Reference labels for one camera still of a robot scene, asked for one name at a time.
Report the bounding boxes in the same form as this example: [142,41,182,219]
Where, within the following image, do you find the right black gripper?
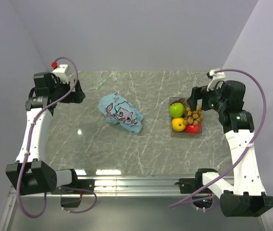
[186,81,227,113]

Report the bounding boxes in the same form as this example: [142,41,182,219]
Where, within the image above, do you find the brown fake longan bunch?
[183,105,204,125]

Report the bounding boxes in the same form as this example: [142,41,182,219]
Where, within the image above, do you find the green fake apple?
[169,103,185,118]

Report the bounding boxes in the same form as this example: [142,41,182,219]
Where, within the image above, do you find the yellow fake lemon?
[172,117,186,132]

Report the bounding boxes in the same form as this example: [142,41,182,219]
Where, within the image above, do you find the red fake tomato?
[185,123,201,134]

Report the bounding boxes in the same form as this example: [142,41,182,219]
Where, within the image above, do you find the light blue plastic bag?
[98,93,143,133]

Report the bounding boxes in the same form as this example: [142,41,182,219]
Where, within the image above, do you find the dark red fake apple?
[171,98,190,108]

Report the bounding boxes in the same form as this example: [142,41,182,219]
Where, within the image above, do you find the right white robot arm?
[187,80,273,217]

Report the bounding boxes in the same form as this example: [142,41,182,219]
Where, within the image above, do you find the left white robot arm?
[6,72,85,196]

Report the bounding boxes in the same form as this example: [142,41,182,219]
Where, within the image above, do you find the clear plastic fruit tray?
[169,97,204,138]

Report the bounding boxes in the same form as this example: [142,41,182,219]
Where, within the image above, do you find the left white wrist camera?
[51,62,69,83]

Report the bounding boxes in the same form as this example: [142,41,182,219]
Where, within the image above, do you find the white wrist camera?
[207,68,226,91]
[51,62,69,83]

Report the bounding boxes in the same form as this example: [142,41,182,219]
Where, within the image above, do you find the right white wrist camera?
[207,68,226,91]

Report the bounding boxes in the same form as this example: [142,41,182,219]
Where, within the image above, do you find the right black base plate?
[174,178,196,194]

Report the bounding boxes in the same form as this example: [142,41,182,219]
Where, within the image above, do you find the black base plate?
[174,178,196,194]
[51,179,95,195]

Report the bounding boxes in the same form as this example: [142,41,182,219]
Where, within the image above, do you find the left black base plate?
[51,179,95,195]

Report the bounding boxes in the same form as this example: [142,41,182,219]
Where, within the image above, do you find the aluminium mounting rail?
[0,175,273,231]

